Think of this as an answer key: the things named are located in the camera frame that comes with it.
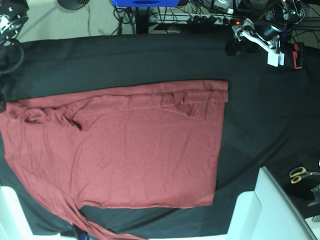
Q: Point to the black stand post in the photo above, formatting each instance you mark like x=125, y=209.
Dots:
x=142, y=16

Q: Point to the white power strip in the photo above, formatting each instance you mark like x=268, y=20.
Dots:
x=214, y=19

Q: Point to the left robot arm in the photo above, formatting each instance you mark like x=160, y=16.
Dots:
x=288, y=13

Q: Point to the yellow-handled scissors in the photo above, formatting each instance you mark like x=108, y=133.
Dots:
x=300, y=173

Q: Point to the black round base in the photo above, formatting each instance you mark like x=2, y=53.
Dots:
x=73, y=4

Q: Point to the blue plastic box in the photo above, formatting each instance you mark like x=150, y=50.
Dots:
x=145, y=3

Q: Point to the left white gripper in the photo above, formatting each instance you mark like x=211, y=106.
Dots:
x=266, y=34

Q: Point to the orange and black clamp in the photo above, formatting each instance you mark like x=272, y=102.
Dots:
x=297, y=55

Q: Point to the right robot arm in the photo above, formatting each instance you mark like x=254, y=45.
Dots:
x=13, y=16

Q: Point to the red long-sleeve T-shirt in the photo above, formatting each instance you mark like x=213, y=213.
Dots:
x=144, y=146

